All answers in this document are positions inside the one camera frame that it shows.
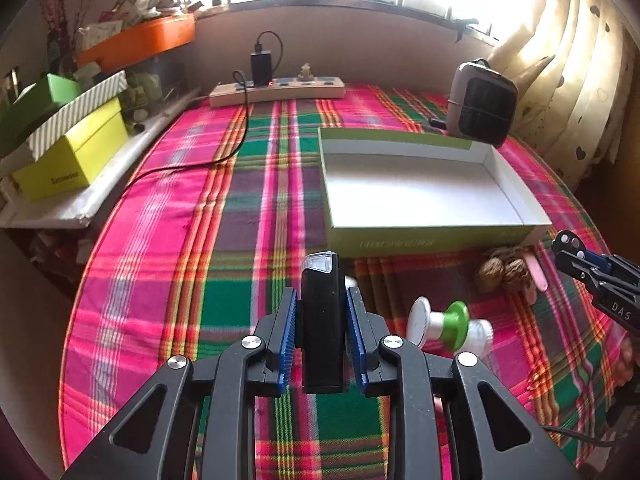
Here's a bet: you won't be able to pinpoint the clear round plastic jar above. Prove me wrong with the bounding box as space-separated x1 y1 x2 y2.
460 318 494 359

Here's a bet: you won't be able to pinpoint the black rectangular device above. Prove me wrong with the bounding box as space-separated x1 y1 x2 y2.
300 252 346 394

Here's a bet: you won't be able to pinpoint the brown walnut right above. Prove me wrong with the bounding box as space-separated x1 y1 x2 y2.
502 258 532 294

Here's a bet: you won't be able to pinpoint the brown walnut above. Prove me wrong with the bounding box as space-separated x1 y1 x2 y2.
475 257 504 292
502 258 532 294

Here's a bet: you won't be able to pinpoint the brown walnut left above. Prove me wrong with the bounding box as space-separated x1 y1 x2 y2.
475 257 504 292

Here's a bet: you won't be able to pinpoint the white green spool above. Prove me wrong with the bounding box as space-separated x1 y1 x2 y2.
406 297 470 351

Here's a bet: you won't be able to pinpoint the grey black space heater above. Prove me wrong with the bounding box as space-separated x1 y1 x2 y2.
428 58 518 148

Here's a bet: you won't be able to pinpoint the cream heart curtain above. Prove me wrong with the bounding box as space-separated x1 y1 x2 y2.
489 0 634 188

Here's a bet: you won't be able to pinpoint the green white cardboard tray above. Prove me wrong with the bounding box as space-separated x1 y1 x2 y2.
318 128 551 258

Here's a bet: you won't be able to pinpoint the white shelf board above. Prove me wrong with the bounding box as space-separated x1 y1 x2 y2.
1 89 200 229

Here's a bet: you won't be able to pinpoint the yellow green box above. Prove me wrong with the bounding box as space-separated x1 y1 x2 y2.
11 96 129 202

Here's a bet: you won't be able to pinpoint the small figurine plug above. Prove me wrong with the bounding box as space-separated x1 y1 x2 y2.
297 63 314 82

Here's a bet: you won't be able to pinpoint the beige power strip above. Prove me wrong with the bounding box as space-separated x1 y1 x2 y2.
208 77 346 108

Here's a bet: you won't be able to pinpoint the striped white box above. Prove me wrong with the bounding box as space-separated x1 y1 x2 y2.
26 70 128 162

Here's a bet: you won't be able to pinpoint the black charger adapter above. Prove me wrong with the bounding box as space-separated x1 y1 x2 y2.
250 50 272 87

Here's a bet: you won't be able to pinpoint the green box lid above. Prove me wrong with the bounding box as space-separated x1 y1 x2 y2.
0 74 81 157

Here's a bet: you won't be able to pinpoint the orange tray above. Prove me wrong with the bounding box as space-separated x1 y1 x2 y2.
76 14 195 74

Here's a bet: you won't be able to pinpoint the red berry branches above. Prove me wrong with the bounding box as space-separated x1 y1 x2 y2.
38 0 93 64

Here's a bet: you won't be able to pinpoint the black charger cable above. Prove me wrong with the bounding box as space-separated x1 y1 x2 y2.
115 29 286 206

